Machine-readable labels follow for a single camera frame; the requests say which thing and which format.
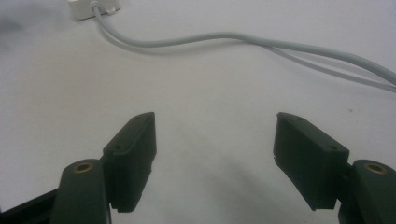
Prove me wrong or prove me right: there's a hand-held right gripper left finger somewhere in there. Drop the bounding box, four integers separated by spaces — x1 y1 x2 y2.
50 111 158 224

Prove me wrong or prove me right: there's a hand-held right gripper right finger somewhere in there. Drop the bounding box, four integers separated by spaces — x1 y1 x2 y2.
273 112 396 224

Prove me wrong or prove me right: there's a thin grey cable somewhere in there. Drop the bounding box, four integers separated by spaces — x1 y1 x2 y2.
264 46 396 93

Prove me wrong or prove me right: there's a thick grey cable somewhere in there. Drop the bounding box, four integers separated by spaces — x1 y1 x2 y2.
91 1 396 86

